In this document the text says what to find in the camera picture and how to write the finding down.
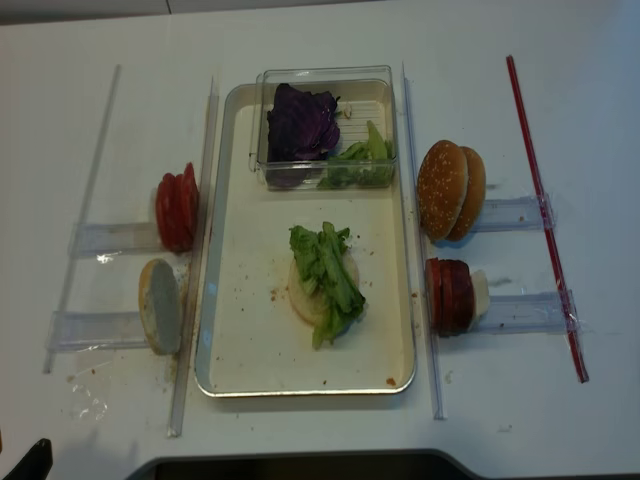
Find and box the black object bottom left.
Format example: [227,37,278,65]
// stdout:
[4,438,53,480]

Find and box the bun half cut side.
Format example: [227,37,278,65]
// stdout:
[138,258,182,355]

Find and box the front sesame bun top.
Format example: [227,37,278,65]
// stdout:
[416,140,468,242]

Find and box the clear holder upper left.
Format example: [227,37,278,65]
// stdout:
[68,223,164,258]

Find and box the purple cabbage leaf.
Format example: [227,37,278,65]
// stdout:
[267,83,340,165]

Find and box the front meat patty slice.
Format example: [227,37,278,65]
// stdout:
[425,258,442,335]

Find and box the clear holder lower right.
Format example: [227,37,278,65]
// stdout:
[468,290,581,335]

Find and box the meat patty slice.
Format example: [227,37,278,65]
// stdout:
[440,260,456,337]
[450,260,474,334]
[425,258,442,335]

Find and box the clear rail right of tray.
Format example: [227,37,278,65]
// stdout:
[401,64,447,421]

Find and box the middle meat patty slice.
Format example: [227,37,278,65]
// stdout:
[440,260,456,337]

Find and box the bottom bun on tray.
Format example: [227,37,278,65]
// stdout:
[288,259,329,327]

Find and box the red plastic rail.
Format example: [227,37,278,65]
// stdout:
[506,55,590,384]

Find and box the green lettuce in container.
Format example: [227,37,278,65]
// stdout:
[317,120,394,190]

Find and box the clear plastic container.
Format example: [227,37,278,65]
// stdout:
[249,65,397,190]

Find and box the clear rail far left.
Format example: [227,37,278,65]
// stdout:
[42,64,122,375]

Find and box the clear holder upper right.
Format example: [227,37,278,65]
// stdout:
[471,194,556,233]

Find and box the white cheese slice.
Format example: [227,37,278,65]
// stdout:
[468,270,490,331]

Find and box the clear rail left of tray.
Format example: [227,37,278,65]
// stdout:
[167,78,219,438]

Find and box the green lettuce on bun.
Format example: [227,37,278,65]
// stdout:
[289,221,366,350]

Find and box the clear rail of tray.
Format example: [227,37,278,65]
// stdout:
[401,64,447,421]
[167,78,219,438]

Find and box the clear holder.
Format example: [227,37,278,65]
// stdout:
[468,290,581,335]
[68,223,164,258]
[471,194,556,233]
[46,311,148,352]

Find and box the rear bun top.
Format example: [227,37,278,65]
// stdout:
[446,146,486,242]

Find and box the rear meat patty slice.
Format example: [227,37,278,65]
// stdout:
[450,260,474,334]

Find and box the cream metal tray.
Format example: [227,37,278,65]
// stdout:
[195,84,416,398]

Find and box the clear holder lower left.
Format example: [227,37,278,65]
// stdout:
[46,311,148,352]

